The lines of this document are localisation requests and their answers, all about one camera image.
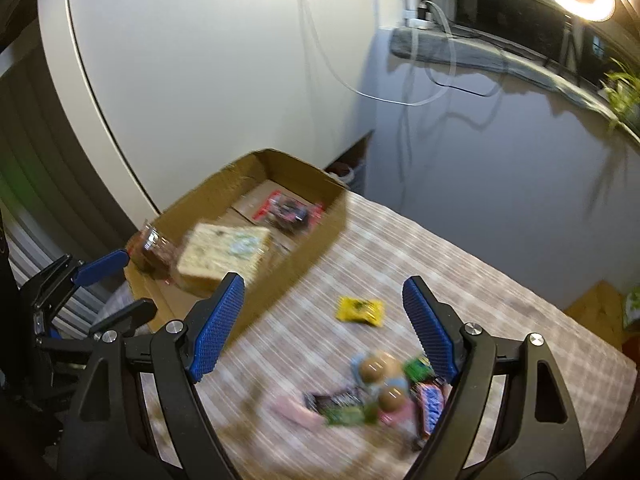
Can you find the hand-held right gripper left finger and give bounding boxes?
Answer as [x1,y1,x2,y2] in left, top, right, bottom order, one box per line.
[57,272,246,480]

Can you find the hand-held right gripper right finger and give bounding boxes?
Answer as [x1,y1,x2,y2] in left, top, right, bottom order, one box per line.
[402,275,587,480]

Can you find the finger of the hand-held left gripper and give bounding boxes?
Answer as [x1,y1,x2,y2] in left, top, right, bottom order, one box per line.
[17,249,132,312]
[37,299,157,354]

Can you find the green candy packet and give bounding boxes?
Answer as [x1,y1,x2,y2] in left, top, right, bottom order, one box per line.
[402,355,436,383]

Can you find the clear packet of brown snacks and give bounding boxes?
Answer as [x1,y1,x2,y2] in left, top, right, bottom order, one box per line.
[125,225,181,281]

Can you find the chocolate egg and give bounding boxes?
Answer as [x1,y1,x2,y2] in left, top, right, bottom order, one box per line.
[375,382,416,423]
[350,350,403,386]

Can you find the sliced bread packet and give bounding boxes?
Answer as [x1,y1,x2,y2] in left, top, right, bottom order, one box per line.
[176,223,273,297]

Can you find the yellow candy packet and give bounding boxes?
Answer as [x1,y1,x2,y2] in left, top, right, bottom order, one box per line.
[335,296,385,327]

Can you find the blue and orange chocolate bar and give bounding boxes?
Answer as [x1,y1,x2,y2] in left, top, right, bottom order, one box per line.
[412,377,447,436]

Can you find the cardboard box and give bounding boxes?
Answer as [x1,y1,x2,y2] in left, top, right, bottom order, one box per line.
[122,148,351,346]

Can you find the pink snack packet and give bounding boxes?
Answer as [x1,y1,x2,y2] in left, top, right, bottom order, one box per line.
[272,395,326,428]

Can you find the dark chocolate bar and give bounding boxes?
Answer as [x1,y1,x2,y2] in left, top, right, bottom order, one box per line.
[305,387,371,413]

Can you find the green snack packet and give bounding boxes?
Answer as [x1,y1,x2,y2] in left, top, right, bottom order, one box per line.
[322,402,381,428]

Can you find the checked tablecloth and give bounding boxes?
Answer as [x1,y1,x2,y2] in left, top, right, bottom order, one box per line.
[90,192,631,480]

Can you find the grey ribbed panel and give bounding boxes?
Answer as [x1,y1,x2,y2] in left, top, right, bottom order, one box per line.
[0,55,156,331]

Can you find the red and dark snack packet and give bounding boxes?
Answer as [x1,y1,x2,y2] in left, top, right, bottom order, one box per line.
[252,190,325,233]

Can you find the wooden stool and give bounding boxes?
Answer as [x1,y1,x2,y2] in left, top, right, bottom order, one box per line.
[565,280,626,351]

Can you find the white bowl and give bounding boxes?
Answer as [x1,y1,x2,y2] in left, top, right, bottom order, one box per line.
[325,162,358,188]

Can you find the green and white packet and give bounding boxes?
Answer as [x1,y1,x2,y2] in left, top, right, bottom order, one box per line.
[621,290,640,328]

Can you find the white cabinet door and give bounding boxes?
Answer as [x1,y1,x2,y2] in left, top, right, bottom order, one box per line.
[37,0,421,216]

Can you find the grey windowsill cloth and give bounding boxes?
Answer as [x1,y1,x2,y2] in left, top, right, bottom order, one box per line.
[390,25,621,133]

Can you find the green potted plant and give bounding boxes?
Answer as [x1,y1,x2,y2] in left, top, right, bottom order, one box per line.
[602,57,640,131]

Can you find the white power adapters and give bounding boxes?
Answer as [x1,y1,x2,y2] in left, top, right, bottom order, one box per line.
[402,0,438,30]

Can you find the white cable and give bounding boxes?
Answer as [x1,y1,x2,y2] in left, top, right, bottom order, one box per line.
[292,0,458,107]

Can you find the black cable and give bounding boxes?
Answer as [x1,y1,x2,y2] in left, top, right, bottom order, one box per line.
[425,25,506,97]

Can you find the window frame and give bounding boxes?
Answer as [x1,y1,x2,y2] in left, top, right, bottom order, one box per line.
[425,0,640,126]

